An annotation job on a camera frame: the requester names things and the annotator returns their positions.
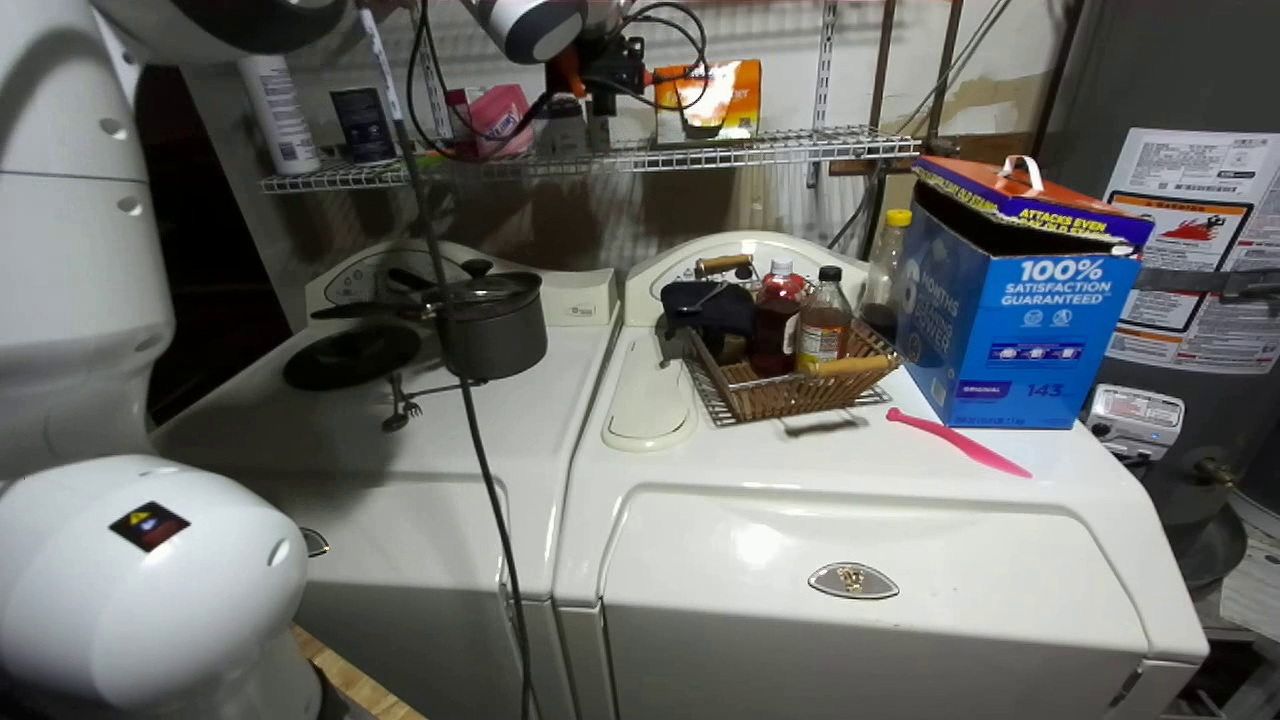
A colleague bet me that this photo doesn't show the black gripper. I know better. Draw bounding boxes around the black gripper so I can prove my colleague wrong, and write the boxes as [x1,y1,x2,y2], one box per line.
[569,17,655,119]

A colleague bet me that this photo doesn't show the pink plastic container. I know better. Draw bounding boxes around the pink plastic container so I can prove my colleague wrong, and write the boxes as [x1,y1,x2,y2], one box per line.
[453,80,537,162]

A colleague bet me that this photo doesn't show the white washing machine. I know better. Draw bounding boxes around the white washing machine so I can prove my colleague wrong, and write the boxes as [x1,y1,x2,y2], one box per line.
[151,234,624,720]

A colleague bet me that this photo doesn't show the white dryer machine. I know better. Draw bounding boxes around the white dryer machine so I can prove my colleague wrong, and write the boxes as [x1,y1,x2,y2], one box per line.
[553,232,1213,720]

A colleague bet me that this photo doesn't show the orange yellow package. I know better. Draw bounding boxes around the orange yellow package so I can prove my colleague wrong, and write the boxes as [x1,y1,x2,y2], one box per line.
[653,56,769,149]

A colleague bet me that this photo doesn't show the dark blue small box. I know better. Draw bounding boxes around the dark blue small box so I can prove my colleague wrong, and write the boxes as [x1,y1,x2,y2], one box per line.
[329,83,401,167]

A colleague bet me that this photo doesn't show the black pot with lid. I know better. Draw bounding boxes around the black pot with lid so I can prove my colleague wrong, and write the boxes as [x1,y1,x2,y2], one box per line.
[432,254,553,386]

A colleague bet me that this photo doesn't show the red sauce bottle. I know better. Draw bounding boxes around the red sauce bottle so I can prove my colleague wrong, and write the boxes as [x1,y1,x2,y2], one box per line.
[743,265,813,381]

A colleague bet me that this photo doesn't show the white cylindrical bottle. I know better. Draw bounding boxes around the white cylindrical bottle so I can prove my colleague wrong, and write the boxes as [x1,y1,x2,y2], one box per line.
[240,50,329,180]

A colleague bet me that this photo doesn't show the yellow label glass bottle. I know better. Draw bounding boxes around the yellow label glass bottle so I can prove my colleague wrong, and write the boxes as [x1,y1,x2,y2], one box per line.
[796,261,858,374]

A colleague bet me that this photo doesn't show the yellow cap clear bottle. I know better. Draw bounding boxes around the yellow cap clear bottle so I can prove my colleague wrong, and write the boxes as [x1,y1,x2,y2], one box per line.
[856,204,918,338]

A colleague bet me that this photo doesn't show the woven wicker basket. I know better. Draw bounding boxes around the woven wicker basket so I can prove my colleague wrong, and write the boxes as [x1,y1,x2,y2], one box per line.
[659,311,903,433]

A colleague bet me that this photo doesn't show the black frying pan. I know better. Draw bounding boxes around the black frying pan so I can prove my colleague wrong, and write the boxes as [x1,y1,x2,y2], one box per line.
[278,297,432,394]

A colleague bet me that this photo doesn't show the small grey flat bar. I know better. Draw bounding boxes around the small grey flat bar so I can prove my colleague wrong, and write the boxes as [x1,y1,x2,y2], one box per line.
[779,407,871,441]

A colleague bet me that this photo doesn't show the blue cardboard box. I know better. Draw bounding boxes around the blue cardboard box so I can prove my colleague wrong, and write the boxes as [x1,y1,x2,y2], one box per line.
[891,151,1159,433]

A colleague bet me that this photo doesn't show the pink plastic tool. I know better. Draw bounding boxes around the pink plastic tool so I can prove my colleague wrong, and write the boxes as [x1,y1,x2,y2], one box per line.
[879,403,1036,484]

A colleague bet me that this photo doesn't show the grey water heater tank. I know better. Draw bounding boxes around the grey water heater tank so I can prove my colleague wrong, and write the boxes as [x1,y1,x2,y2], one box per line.
[1036,0,1280,403]

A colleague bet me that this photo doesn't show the white printed label sheet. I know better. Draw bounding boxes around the white printed label sheet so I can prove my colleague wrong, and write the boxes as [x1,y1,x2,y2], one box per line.
[1101,123,1280,381]

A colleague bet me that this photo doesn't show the white valve box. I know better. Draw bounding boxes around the white valve box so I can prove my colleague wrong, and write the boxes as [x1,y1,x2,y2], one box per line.
[1085,381,1187,465]

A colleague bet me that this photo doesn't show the wooden board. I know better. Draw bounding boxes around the wooden board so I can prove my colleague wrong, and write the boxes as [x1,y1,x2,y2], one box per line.
[290,625,432,720]

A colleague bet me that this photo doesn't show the black round fitting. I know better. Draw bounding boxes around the black round fitting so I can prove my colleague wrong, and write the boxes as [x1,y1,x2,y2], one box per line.
[1144,452,1252,598]

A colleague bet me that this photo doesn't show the thin black looped cable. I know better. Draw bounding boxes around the thin black looped cable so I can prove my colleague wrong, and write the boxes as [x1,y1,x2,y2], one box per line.
[614,0,718,138]

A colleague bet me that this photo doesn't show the white wire shelf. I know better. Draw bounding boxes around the white wire shelf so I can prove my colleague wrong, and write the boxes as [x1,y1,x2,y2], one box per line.
[257,123,937,199]

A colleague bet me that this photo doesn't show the wooden handle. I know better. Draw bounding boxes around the wooden handle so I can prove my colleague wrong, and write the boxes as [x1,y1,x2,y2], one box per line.
[690,251,760,278]

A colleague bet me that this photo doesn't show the metal wall pipe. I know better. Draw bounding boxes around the metal wall pipe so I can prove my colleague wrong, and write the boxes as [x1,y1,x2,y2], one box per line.
[923,0,968,138]
[858,0,898,254]

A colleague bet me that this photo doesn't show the long black cable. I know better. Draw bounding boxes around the long black cable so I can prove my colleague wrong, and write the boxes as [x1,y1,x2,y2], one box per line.
[395,0,538,720]

